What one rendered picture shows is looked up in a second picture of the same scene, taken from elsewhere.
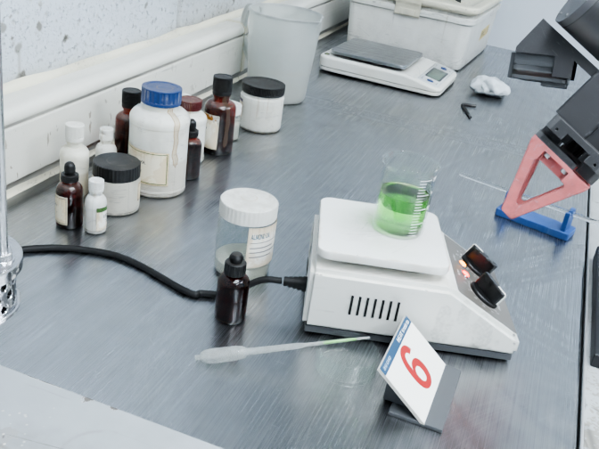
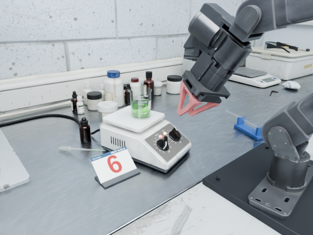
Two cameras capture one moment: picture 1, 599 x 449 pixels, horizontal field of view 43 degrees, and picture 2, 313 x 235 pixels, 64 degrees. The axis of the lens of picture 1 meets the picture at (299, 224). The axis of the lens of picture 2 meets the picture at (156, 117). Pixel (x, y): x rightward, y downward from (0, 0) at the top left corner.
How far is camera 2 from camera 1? 0.49 m
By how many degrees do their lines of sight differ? 30
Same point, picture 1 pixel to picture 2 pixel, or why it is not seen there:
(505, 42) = not seen: outside the picture
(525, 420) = (144, 193)
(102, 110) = not seen: hidden behind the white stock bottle
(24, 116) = (74, 79)
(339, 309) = (108, 141)
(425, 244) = (143, 121)
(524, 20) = not seen: outside the picture
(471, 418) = (123, 187)
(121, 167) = (92, 94)
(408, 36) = (266, 66)
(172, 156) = (113, 93)
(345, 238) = (116, 116)
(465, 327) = (146, 155)
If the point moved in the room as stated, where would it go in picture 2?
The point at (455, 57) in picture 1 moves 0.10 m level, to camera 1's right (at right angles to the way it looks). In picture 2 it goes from (285, 74) to (306, 77)
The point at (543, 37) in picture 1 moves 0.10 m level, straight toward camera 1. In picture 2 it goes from (191, 40) to (157, 43)
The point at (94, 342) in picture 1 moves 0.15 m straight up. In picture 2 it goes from (39, 139) to (30, 86)
